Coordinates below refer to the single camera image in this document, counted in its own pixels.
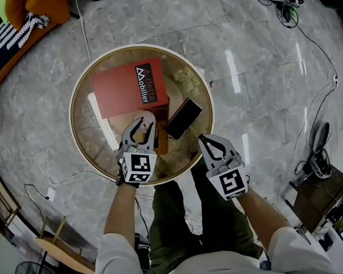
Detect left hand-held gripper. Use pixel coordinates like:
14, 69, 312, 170
115, 116, 160, 189

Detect black white patterned blanket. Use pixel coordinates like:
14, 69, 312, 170
0, 12, 54, 86

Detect round glass table gold rim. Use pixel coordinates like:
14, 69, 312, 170
65, 39, 219, 191

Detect black smartphone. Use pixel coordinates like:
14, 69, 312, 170
161, 97, 206, 141

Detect person's green trousers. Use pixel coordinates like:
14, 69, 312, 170
144, 154, 265, 274

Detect wooden frame shelf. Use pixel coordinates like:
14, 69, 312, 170
0, 169, 23, 237

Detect thin white cable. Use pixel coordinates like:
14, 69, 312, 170
73, 0, 93, 65

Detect white power adapter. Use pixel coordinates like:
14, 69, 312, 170
327, 70, 340, 86

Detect small white plug box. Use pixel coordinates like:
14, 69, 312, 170
45, 186, 57, 202

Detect person's white shirt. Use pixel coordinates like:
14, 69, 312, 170
91, 220, 343, 274

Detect red book with black label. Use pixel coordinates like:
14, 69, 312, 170
89, 56, 172, 121

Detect person's left forearm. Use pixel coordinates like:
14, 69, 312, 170
100, 179, 144, 244

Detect orange sofa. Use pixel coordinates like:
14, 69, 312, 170
0, 0, 76, 105

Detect orange cushion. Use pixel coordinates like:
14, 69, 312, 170
0, 0, 70, 32

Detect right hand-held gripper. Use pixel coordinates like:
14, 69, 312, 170
198, 132, 250, 203

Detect black wrist strap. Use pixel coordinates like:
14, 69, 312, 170
114, 169, 141, 190

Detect wooden chair with gold legs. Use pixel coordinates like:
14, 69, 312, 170
32, 214, 97, 274

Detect dark brown desk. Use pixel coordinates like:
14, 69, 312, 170
282, 164, 343, 237

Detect long black cable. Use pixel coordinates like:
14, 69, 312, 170
267, 0, 343, 192

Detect translucent white plastic container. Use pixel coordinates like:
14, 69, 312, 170
132, 108, 157, 136

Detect person's right forearm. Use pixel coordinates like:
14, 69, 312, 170
236, 184, 293, 241

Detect white dried flowers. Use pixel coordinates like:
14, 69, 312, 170
169, 65, 205, 97

